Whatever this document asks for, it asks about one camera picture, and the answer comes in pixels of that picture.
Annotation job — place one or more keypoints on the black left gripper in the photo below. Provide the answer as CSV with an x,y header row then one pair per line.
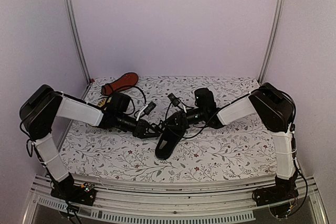
x,y
140,129

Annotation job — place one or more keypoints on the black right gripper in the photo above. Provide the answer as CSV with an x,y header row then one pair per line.
x,y
180,125

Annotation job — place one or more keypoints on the black shoelace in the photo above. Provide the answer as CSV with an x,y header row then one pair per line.
x,y
160,126

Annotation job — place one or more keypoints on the black shoe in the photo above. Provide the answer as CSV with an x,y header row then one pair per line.
x,y
167,143

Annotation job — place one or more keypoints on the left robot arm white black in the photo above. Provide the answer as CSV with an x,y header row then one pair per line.
x,y
38,113

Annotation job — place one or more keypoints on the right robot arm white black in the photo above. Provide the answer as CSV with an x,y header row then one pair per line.
x,y
248,137

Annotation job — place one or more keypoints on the red-soled shoe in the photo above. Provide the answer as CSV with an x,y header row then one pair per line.
x,y
125,82

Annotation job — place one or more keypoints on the woven bamboo tray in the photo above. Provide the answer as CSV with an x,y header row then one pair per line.
x,y
101,102

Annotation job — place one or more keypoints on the floral tablecloth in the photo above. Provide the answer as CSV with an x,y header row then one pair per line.
x,y
113,154

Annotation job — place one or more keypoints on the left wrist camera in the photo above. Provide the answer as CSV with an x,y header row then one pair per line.
x,y
146,110

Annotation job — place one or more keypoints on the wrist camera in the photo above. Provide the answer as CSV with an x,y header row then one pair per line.
x,y
146,110
176,102

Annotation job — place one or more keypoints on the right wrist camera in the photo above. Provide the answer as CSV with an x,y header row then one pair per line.
x,y
176,102

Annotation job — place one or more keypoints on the front aluminium rail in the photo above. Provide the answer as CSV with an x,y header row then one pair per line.
x,y
121,201

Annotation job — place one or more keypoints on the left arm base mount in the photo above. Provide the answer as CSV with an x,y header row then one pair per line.
x,y
73,193

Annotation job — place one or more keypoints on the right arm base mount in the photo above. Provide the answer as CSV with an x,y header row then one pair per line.
x,y
273,194

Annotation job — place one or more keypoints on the left aluminium frame post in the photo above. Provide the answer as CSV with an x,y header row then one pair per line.
x,y
76,38

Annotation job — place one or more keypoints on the aluminium frame post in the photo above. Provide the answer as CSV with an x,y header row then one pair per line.
x,y
271,41
76,38

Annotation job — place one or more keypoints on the right aluminium frame post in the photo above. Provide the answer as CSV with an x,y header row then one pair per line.
x,y
271,41

